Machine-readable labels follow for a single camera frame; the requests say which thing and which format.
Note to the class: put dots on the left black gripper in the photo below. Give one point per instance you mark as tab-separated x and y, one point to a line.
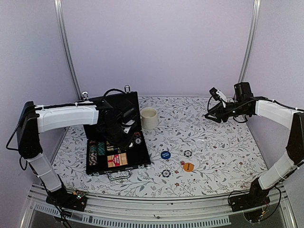
121	145

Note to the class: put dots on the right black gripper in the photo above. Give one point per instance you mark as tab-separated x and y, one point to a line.
220	112

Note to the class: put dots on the red playing card deck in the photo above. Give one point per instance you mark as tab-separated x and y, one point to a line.
117	160

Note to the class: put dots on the blue playing card deck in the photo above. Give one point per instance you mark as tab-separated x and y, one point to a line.
112	148

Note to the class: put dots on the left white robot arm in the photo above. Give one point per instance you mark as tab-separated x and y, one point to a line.
37	119

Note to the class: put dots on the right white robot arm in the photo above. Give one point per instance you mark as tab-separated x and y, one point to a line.
288	136

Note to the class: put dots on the black poker set case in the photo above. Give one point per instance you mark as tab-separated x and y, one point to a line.
138	156

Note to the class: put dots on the green chip stack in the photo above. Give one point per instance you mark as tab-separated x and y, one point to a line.
101	149

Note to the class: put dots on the blue chip stack white top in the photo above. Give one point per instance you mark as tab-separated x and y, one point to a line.
137	138

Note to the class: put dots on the black chip stack white top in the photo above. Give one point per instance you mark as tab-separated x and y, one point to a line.
130	145

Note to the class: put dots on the orange chip stack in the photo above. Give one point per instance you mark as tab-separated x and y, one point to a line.
92	153

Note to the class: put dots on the cream ribbed cup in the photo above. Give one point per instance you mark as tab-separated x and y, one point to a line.
149	118

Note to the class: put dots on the clear round dealer disc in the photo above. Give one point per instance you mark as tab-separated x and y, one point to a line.
200	143

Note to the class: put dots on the floral table mat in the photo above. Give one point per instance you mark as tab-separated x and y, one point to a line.
229	161

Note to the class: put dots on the blue ten poker chip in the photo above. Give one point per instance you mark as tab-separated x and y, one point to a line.
187	153

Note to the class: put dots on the blue small blind button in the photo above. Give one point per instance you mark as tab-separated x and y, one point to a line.
165	155

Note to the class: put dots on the orange big blind button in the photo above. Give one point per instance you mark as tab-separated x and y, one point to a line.
188	167

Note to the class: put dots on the black poker chip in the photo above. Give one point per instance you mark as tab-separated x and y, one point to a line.
166	173

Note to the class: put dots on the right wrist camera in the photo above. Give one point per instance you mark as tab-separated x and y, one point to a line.
218	96

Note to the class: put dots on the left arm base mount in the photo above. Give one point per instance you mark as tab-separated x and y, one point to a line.
63	199

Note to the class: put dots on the front aluminium rail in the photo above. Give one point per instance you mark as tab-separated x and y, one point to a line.
109	211

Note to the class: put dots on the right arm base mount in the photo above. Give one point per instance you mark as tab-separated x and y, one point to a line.
255	198

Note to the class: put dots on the right aluminium frame post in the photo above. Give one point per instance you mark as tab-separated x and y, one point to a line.
250	40

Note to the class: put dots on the aluminium frame post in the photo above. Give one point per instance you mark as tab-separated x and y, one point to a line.
250	40
64	38

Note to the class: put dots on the left aluminium frame post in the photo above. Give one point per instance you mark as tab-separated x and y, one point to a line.
64	38

